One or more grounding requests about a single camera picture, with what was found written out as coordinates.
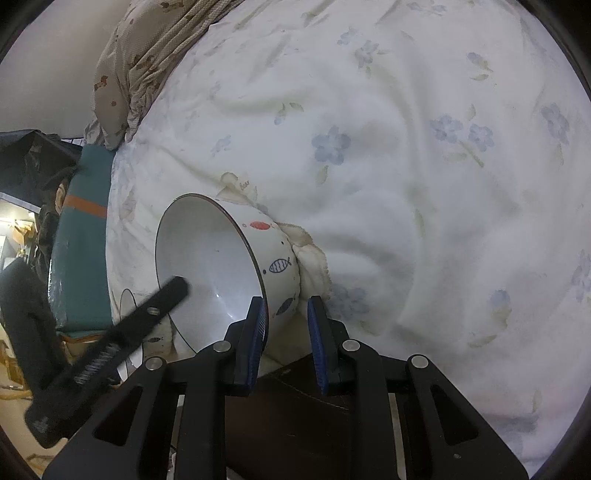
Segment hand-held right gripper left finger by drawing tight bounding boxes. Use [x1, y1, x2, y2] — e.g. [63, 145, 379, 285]
[41, 296, 269, 480]

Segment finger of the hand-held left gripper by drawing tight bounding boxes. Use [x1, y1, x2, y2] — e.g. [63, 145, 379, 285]
[24, 276, 191, 448]

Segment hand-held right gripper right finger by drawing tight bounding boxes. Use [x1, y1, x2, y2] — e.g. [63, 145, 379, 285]
[307, 295, 529, 480]

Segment white fish print bowl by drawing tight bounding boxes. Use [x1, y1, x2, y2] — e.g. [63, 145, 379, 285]
[154, 194, 303, 361]
[115, 286, 174, 370]

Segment teal bed side panel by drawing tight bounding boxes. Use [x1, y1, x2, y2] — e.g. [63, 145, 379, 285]
[48, 145, 116, 333]

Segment pile of dark clothes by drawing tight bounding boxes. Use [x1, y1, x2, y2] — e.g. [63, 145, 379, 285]
[34, 178, 70, 278]

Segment white floral bed sheet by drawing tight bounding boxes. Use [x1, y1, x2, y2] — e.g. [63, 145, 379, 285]
[105, 0, 591, 476]

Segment beige bear print quilt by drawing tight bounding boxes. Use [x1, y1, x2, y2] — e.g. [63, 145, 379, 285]
[85, 0, 245, 148]

